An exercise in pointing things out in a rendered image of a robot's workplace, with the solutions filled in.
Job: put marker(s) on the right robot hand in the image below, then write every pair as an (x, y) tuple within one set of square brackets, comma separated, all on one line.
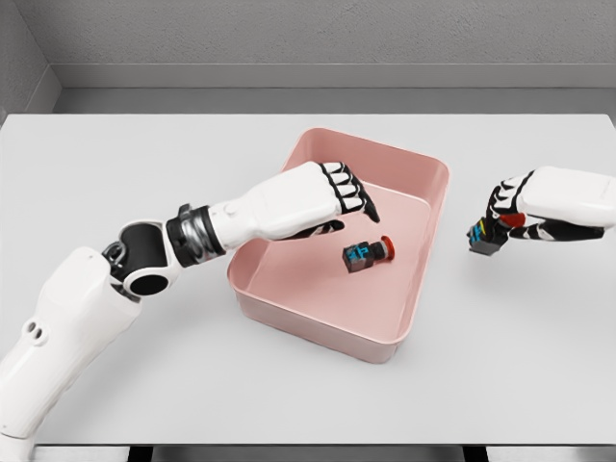
[(558, 197)]

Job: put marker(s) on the pink rectangular plastic basket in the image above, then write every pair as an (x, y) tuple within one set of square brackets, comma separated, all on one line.
[(332, 308)]

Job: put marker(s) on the industrial switch with red button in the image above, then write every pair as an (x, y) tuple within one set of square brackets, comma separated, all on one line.
[(361, 255), (483, 240)]

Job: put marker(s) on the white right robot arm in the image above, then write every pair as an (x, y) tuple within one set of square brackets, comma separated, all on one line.
[(609, 202)]

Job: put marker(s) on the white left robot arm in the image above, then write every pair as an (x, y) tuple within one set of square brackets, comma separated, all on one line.
[(72, 298)]

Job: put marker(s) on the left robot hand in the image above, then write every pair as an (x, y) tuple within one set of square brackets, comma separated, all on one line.
[(303, 202)]

